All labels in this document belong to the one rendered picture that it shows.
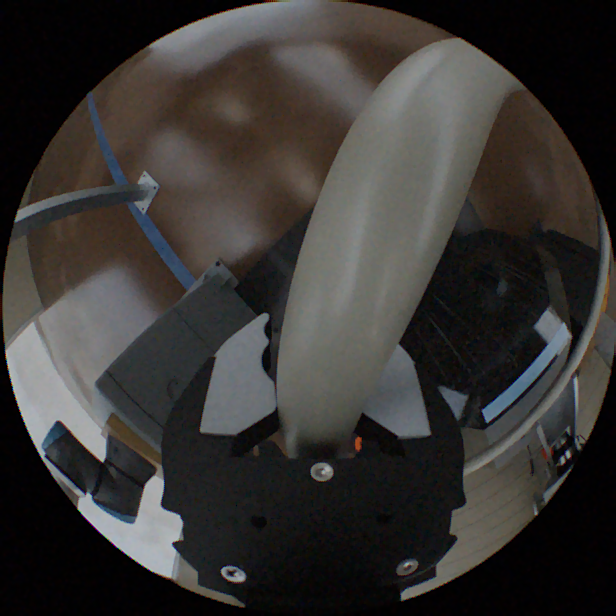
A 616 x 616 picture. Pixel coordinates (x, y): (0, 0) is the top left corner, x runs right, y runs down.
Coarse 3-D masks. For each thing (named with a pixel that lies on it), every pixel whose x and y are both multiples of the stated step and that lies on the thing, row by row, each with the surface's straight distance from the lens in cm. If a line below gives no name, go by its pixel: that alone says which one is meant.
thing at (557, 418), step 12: (552, 384) 48; (576, 384) 49; (564, 396) 57; (576, 396) 54; (552, 408) 55; (564, 408) 63; (576, 408) 61; (540, 420) 54; (552, 420) 61; (564, 420) 71; (576, 420) 70; (540, 432) 48; (552, 432) 69; (552, 468) 100
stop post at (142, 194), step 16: (144, 176) 145; (80, 192) 114; (96, 192) 116; (112, 192) 120; (128, 192) 128; (144, 192) 137; (32, 208) 103; (48, 208) 102; (64, 208) 107; (80, 208) 112; (96, 208) 119; (144, 208) 141; (16, 224) 99; (32, 224) 102
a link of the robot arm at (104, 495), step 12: (108, 468) 72; (108, 480) 69; (120, 480) 70; (96, 492) 70; (108, 492) 69; (120, 492) 70; (132, 492) 71; (96, 504) 74; (108, 504) 71; (120, 504) 71; (132, 504) 72; (120, 516) 71; (132, 516) 73
